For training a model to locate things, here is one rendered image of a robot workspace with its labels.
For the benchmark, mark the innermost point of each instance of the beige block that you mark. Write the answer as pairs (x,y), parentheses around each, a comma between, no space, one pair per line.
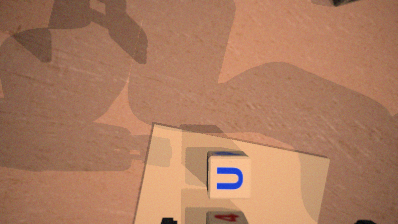
(226,217)
(343,2)
(228,175)

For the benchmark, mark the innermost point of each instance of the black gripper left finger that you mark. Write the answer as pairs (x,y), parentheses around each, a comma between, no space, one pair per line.
(168,220)

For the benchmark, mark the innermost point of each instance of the beige square mat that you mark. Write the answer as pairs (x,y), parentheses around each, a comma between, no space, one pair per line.
(286,187)

